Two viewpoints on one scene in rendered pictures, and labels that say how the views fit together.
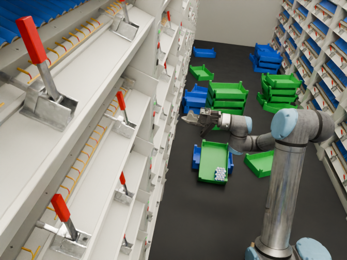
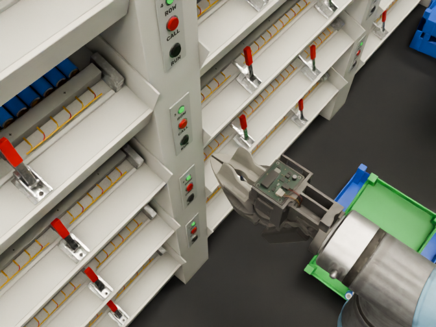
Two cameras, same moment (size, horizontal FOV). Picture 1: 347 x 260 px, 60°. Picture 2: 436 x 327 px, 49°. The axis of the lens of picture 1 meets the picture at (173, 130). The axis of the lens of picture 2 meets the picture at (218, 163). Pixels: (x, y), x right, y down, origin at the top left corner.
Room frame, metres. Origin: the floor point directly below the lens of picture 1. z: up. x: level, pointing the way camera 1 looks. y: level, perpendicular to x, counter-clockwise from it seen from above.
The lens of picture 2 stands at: (1.10, -0.28, 1.24)
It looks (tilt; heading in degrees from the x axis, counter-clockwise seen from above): 58 degrees down; 36
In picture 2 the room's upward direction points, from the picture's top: straight up
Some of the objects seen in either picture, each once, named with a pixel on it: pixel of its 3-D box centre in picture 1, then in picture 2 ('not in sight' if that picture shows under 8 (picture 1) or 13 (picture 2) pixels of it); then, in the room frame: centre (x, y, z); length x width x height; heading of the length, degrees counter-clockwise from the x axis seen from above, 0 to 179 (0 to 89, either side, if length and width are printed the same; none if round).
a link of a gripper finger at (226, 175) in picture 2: (189, 117); (228, 174); (1.40, -0.08, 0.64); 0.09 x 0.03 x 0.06; 87
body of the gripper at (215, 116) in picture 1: (209, 118); (294, 206); (1.41, -0.19, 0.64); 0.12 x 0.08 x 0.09; 87
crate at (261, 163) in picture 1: (267, 162); not in sight; (1.86, -0.76, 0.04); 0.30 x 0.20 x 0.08; 116
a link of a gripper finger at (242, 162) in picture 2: (190, 114); (241, 159); (1.43, -0.08, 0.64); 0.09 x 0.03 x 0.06; 87
